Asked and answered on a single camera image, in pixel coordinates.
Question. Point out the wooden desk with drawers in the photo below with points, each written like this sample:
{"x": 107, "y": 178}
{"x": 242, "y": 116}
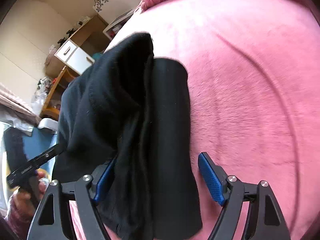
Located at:
{"x": 69, "y": 61}

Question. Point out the white bedside shelf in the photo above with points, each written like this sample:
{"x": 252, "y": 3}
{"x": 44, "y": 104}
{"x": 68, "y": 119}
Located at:
{"x": 111, "y": 30}

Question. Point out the person's left hand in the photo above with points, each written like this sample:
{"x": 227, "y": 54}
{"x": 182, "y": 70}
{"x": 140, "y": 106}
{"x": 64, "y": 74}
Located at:
{"x": 30, "y": 192}

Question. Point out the maroon jacket left sleeve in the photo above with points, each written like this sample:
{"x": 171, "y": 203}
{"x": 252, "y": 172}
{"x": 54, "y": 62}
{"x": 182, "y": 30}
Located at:
{"x": 20, "y": 214}

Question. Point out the pink bed sheet mattress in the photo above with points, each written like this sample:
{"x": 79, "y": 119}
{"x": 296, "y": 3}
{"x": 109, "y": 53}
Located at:
{"x": 253, "y": 78}

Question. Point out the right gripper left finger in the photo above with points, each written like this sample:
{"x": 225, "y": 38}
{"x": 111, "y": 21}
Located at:
{"x": 103, "y": 177}

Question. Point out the black pants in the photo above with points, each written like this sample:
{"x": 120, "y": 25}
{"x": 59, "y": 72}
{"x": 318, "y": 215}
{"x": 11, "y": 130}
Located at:
{"x": 135, "y": 108}

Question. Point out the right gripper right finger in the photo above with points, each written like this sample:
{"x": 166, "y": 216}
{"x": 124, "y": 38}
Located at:
{"x": 214, "y": 177}

